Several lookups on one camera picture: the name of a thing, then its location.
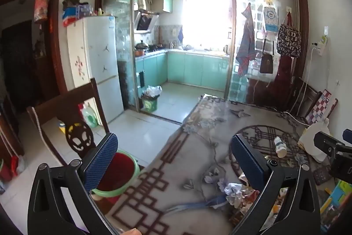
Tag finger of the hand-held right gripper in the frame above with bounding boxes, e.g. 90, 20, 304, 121
313, 131, 345, 154

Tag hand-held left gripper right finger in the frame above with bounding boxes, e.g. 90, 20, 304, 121
230, 134, 321, 235

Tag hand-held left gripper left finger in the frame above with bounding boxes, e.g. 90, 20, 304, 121
27, 133, 121, 235

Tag red bucket with green rim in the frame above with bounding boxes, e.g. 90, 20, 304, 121
91, 152, 141, 204

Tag plastic snack bag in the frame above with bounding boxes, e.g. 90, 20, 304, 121
223, 182, 248, 208

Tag brown shoulder bag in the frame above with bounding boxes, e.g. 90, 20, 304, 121
259, 38, 275, 74

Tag white plastic jug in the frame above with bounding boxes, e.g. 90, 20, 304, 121
297, 118, 330, 163

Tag checkered folding board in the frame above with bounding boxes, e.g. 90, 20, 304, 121
305, 89, 339, 126

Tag small white plastic bottle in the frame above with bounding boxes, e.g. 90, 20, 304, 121
274, 136, 288, 158

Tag colourful toy blocks box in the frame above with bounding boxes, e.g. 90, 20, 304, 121
320, 179, 352, 231

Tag green detergent jug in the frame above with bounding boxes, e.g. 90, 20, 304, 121
82, 103, 99, 128

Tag folded dark wooden chair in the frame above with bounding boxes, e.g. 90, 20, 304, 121
287, 77, 322, 118

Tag dark red garment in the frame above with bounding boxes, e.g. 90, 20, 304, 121
272, 55, 293, 109

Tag green waste bin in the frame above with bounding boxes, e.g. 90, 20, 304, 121
141, 85, 163, 114

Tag red plastic bag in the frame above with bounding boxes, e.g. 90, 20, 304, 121
11, 155, 26, 175

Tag white refrigerator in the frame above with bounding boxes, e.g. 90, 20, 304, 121
67, 15, 125, 124

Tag printed tote bag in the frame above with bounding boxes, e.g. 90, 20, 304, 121
276, 13, 302, 58

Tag teal kitchen cabinets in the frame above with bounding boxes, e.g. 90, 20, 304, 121
135, 49, 231, 91

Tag blue smiley poster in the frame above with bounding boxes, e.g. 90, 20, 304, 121
262, 0, 279, 32

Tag black range hood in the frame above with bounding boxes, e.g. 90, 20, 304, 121
135, 11, 160, 32

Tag clutter pile on refrigerator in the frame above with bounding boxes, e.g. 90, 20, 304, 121
62, 0, 106, 28

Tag red hanging decoration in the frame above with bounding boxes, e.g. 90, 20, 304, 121
33, 0, 52, 23

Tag white cable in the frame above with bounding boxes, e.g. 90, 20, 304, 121
283, 46, 319, 125

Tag white wall charger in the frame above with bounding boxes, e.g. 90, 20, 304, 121
312, 35, 329, 56

